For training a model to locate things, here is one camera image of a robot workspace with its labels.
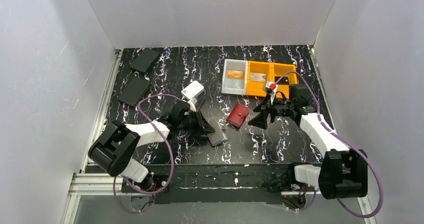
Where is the black base bar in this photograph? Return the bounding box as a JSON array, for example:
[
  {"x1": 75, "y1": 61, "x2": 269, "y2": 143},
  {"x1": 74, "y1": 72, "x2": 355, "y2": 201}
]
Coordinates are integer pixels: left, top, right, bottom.
[{"x1": 120, "y1": 162, "x2": 327, "y2": 205}]

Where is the black ridged block near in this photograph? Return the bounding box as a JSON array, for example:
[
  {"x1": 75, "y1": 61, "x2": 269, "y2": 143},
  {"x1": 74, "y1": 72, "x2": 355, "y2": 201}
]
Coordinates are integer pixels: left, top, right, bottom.
[{"x1": 118, "y1": 77, "x2": 151, "y2": 107}]

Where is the black ridged block far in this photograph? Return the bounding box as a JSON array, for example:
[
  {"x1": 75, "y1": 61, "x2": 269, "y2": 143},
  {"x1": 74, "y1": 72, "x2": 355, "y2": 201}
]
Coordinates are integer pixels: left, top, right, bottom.
[{"x1": 130, "y1": 49, "x2": 160, "y2": 74}]

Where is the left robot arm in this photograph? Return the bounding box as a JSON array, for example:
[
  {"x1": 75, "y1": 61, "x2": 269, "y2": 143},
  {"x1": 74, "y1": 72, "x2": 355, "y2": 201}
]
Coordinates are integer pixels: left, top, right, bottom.
[{"x1": 87, "y1": 101, "x2": 215, "y2": 183}]

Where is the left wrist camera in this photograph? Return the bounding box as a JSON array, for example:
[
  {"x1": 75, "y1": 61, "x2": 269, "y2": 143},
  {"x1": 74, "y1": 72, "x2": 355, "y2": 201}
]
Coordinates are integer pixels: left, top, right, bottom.
[{"x1": 186, "y1": 97, "x2": 198, "y2": 112}]

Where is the purple cable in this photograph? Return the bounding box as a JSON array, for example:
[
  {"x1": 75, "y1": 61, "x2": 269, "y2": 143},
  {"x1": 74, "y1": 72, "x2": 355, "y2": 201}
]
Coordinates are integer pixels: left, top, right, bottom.
[
  {"x1": 112, "y1": 94, "x2": 185, "y2": 214},
  {"x1": 274, "y1": 70, "x2": 385, "y2": 219}
]

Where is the red card holder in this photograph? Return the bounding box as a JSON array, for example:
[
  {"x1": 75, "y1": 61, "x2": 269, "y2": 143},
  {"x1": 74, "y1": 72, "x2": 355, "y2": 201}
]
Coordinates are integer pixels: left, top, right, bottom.
[{"x1": 226, "y1": 103, "x2": 250, "y2": 129}]

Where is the orange plastic bin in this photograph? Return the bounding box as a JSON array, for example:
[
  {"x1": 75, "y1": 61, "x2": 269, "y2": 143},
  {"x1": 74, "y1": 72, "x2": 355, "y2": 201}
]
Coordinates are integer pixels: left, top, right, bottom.
[
  {"x1": 270, "y1": 63, "x2": 298, "y2": 99},
  {"x1": 245, "y1": 61, "x2": 274, "y2": 97}
]

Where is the black credit card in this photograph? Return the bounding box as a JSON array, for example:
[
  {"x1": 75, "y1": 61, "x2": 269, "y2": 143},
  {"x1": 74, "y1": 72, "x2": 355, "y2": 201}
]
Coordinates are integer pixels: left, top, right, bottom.
[{"x1": 274, "y1": 76, "x2": 290, "y2": 85}]

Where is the black comb piece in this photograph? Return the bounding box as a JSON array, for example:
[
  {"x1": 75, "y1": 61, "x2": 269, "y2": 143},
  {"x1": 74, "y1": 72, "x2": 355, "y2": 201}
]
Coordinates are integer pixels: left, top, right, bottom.
[{"x1": 195, "y1": 98, "x2": 205, "y2": 111}]

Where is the white box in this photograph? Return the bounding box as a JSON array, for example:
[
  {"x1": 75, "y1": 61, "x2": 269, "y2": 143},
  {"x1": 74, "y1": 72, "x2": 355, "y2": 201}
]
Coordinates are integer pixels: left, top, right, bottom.
[{"x1": 181, "y1": 81, "x2": 205, "y2": 100}]

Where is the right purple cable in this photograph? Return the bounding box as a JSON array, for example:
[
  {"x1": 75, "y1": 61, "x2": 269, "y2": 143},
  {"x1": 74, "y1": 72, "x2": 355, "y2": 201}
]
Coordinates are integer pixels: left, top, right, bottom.
[{"x1": 274, "y1": 70, "x2": 385, "y2": 219}]

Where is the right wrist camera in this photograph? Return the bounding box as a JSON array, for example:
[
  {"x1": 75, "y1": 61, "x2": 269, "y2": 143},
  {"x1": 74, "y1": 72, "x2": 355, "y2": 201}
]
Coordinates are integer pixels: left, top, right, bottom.
[{"x1": 263, "y1": 81, "x2": 278, "y2": 105}]

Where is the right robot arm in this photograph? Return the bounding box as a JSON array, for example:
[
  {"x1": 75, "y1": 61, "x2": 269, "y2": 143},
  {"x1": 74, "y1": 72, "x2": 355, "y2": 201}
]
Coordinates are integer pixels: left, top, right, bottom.
[{"x1": 248, "y1": 81, "x2": 368, "y2": 199}]

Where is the aluminium frame rail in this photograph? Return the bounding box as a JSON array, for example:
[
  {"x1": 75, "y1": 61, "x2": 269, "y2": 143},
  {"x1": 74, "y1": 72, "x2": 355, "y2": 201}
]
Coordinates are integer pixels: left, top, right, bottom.
[{"x1": 61, "y1": 50, "x2": 123, "y2": 223}]

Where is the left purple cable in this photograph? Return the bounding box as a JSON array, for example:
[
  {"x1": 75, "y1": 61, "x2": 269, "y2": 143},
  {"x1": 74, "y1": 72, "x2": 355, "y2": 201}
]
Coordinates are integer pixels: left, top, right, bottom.
[{"x1": 112, "y1": 94, "x2": 185, "y2": 214}]

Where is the black ridged block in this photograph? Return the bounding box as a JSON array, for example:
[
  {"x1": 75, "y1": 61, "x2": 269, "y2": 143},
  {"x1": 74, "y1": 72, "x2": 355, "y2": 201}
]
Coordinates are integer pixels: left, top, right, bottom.
[
  {"x1": 118, "y1": 77, "x2": 151, "y2": 107},
  {"x1": 130, "y1": 49, "x2": 160, "y2": 74}
]

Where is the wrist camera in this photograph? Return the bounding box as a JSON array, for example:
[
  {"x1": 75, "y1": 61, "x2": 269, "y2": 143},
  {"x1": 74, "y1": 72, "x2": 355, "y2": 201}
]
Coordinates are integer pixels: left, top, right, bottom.
[
  {"x1": 263, "y1": 81, "x2": 278, "y2": 105},
  {"x1": 186, "y1": 97, "x2": 198, "y2": 112}
]

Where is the white plastic bin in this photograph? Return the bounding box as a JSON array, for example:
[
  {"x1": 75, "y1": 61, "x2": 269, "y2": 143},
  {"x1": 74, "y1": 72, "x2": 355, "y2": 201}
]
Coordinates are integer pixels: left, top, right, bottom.
[{"x1": 221, "y1": 59, "x2": 248, "y2": 95}]

